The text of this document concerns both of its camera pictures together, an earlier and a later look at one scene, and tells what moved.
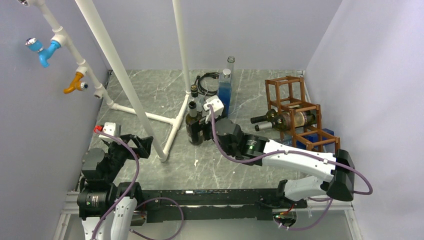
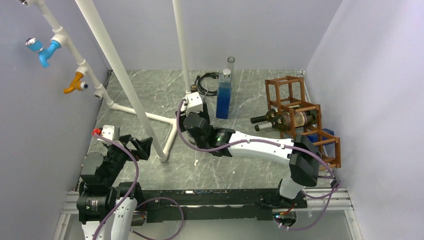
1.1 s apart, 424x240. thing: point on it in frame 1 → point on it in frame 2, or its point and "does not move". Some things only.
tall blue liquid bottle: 224,90 does not move
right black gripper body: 207,130 → 204,113
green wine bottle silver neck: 282,122 does not move
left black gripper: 143,143 does not move
